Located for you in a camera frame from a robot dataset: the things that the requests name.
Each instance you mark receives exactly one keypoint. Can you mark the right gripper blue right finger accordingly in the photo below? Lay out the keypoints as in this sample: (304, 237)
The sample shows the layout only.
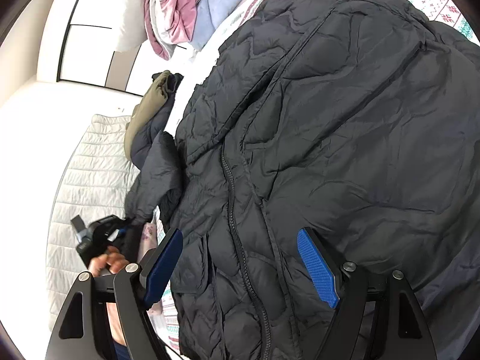
(324, 266)

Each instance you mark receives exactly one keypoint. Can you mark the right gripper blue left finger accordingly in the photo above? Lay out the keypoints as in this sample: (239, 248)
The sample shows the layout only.
(158, 266)

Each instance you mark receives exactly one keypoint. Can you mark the black quilted puffer jacket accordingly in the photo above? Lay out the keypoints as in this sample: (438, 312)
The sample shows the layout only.
(358, 118)

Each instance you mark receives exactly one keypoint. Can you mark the pink striped duvet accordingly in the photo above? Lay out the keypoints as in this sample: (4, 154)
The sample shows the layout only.
(169, 23)

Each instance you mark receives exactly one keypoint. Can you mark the pink floral folded bedding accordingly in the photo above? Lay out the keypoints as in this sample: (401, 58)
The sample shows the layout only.
(148, 242)

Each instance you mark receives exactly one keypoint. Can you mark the person's left hand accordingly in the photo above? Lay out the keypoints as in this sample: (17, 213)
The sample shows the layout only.
(112, 260)

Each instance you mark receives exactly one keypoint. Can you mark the navy olive puffer jacket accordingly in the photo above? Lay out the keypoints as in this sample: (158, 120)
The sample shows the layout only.
(150, 116)

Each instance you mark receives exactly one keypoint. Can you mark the white pillow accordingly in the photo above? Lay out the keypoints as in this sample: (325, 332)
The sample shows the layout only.
(128, 28)

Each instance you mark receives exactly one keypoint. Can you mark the grey quilted bed cover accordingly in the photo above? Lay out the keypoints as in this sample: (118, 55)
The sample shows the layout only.
(94, 185)

